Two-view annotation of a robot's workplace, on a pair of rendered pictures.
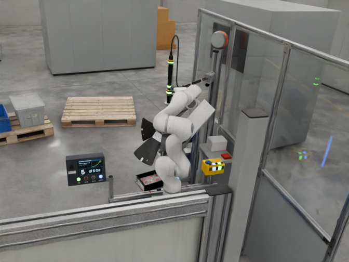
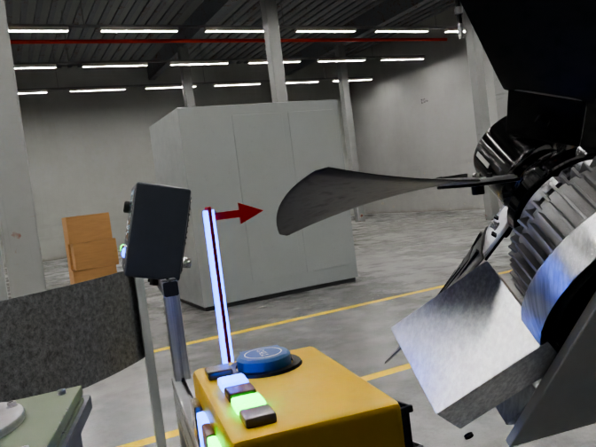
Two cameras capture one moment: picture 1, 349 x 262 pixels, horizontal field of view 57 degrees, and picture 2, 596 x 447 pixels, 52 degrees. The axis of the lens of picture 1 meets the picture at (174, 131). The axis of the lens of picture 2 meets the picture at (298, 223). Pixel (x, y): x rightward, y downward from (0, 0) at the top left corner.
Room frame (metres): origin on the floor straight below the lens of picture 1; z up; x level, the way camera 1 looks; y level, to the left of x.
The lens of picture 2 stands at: (2.28, -0.74, 1.20)
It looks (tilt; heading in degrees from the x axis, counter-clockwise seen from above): 3 degrees down; 92
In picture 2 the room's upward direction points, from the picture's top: 7 degrees counter-clockwise
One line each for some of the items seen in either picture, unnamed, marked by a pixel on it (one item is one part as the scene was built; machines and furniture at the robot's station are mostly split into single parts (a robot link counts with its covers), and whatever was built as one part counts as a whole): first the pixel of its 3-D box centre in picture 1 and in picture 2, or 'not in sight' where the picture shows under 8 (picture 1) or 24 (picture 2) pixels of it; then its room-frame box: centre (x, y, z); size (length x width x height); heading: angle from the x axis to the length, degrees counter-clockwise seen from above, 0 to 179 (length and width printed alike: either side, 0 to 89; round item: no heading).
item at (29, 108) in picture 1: (28, 110); not in sight; (4.60, 2.31, 0.31); 0.60 x 0.42 x 0.33; 35
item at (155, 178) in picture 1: (151, 181); not in sight; (2.24, 0.17, 0.84); 0.19 x 0.14 x 0.05; 123
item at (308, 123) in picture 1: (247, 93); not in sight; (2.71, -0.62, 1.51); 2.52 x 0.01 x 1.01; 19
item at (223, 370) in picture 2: not in sight; (218, 372); (2.19, -0.30, 1.08); 0.02 x 0.02 x 0.01; 19
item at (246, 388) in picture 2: not in sight; (239, 392); (2.21, -0.35, 1.08); 0.02 x 0.02 x 0.01; 19
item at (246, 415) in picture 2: not in sight; (257, 416); (2.23, -0.40, 1.08); 0.02 x 0.02 x 0.01; 19
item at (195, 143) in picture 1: (191, 177); not in sight; (2.72, -0.21, 0.58); 0.09 x 0.05 x 1.15; 19
